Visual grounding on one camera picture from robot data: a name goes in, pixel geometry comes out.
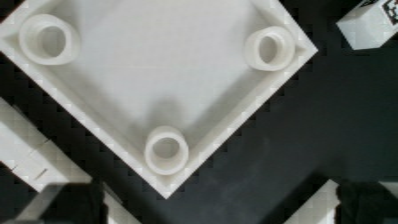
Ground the white square tabletop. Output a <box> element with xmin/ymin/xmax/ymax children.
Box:
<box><xmin>0</xmin><ymin>0</ymin><xmax>317</xmax><ymax>196</ymax></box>

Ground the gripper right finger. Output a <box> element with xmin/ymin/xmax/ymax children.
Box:
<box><xmin>335</xmin><ymin>182</ymin><xmax>398</xmax><ymax>224</ymax></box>

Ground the white table leg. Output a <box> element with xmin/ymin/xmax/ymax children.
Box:
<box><xmin>338</xmin><ymin>0</ymin><xmax>398</xmax><ymax>50</ymax></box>

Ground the white U-shaped fence wall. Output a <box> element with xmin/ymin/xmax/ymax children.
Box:
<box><xmin>0</xmin><ymin>98</ymin><xmax>141</xmax><ymax>224</ymax></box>

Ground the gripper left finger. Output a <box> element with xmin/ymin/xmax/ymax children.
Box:
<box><xmin>15</xmin><ymin>182</ymin><xmax>109</xmax><ymax>224</ymax></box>

